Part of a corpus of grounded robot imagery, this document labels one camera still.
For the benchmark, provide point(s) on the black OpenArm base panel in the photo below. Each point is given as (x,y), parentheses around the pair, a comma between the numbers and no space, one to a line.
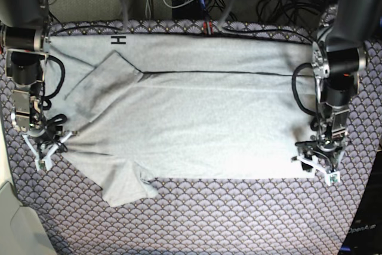
(364,235)

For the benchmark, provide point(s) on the light grey T-shirt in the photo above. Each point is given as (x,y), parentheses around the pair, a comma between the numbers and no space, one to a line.
(184,107)

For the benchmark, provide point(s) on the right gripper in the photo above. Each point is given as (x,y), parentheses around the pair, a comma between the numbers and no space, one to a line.
(45,138)

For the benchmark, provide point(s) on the black power adapter box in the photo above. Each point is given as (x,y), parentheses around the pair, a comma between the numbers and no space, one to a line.
(191,11)

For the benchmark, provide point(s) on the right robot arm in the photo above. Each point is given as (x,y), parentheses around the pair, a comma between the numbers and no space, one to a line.
(37,76)

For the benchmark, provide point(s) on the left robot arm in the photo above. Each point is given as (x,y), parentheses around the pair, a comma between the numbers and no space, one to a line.
(338,55)

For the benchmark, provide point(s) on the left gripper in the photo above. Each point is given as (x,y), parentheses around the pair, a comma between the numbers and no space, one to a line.
(331,152)

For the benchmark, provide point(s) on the white plastic bin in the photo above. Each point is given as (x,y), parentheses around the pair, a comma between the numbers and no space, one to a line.
(21,229)

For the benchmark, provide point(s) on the red table clamp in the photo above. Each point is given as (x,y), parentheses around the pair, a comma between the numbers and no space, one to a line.
(208,28)

